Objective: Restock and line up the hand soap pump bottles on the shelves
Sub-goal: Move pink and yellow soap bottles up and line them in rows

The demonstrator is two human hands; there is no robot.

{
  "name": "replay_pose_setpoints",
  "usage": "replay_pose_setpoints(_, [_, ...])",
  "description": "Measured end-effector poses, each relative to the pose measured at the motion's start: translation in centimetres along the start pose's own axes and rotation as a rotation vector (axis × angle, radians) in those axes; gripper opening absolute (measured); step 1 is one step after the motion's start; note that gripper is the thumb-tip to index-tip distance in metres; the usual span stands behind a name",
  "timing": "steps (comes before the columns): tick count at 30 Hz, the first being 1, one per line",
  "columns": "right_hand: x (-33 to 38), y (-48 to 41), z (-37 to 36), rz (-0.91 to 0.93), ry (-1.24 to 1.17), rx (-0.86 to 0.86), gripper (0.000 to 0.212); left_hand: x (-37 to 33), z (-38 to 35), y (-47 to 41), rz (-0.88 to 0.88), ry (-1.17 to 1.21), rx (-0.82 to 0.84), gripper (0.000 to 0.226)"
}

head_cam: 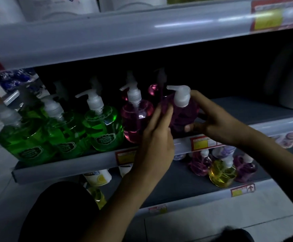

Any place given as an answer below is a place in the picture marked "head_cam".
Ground group of green soap bottles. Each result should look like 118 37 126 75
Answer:
0 76 125 167

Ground person's left hand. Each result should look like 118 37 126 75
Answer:
129 104 175 185

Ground price tag with arrow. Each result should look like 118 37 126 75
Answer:
230 184 255 198

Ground white tub with lemon label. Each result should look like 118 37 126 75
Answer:
83 169 112 187

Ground yellow-green liquid bottle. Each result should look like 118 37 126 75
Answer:
87 187 107 210

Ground blue patterned packets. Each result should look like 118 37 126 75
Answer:
0 68 43 97

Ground person's left forearm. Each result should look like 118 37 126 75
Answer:
80 171 168 242

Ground grey shelf with soap bottles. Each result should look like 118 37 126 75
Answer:
11 96 293 186

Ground small purple soap bottle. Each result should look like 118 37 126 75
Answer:
233 154 258 183

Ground purple soap pump bottle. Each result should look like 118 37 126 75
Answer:
161 85 200 138

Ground white wrapped paper roll pack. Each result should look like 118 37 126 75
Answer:
0 0 26 26
99 0 168 12
16 0 100 22

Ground large red yellow price label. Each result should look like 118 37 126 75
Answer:
250 0 293 32

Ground red yellow price tag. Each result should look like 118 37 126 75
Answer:
149 205 168 214
190 135 219 151
115 150 137 166

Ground grey shelf with clear rail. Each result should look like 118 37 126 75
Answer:
0 0 293 74

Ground small yellow soap bottle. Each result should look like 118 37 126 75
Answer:
209 156 238 188

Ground white bottle with purple print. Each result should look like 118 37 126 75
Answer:
212 146 237 159

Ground white pink printed pack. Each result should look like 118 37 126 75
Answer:
270 130 293 149

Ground pink soap pump bottle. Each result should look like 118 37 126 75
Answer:
148 69 168 105
119 83 155 144

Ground person's right forearm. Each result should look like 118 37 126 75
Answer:
235 126 293 221

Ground person's right hand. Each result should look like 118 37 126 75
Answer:
184 90 251 149

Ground small pink soap bottle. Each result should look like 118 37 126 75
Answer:
190 149 213 177

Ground grey low shelf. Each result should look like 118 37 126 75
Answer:
86 137 293 218

